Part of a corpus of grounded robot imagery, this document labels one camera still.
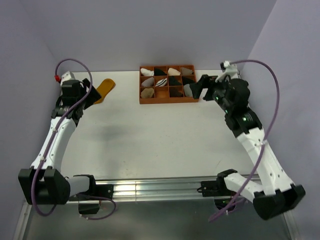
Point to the beige rolled sock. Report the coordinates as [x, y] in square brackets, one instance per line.
[147, 93]

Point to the orange compartment tray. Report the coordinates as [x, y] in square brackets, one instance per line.
[166, 84]

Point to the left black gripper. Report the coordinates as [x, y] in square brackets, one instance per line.
[93, 96]

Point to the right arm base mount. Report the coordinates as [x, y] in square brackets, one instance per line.
[210, 188]

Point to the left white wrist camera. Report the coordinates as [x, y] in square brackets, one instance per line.
[64, 77]

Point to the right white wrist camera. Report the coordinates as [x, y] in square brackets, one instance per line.
[228, 69]

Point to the taupe rolled sock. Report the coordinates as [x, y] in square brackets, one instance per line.
[186, 71]

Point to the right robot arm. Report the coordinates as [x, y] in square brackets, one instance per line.
[276, 193]

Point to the grey sock black stripes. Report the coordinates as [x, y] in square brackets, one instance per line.
[188, 90]

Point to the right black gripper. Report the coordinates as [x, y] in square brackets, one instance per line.
[205, 81]

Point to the cream rolled sock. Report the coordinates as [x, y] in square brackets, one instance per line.
[173, 72]

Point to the white black striped rolled sock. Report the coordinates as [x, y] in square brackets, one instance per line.
[161, 82]

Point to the dark brown sock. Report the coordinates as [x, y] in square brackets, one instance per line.
[175, 92]

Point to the dark green rolled sock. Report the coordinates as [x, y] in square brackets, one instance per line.
[172, 81]

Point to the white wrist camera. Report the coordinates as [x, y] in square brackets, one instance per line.
[228, 69]
[64, 77]

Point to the black rolled sock right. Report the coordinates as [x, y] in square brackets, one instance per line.
[187, 80]

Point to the grey rolled sock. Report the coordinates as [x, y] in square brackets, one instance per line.
[148, 82]

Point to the mustard yellow sock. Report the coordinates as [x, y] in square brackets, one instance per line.
[104, 89]

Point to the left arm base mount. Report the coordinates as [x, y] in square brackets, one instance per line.
[100, 195]

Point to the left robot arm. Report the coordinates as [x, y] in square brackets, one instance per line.
[42, 183]

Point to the black rolled sock top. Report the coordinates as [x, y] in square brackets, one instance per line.
[159, 72]

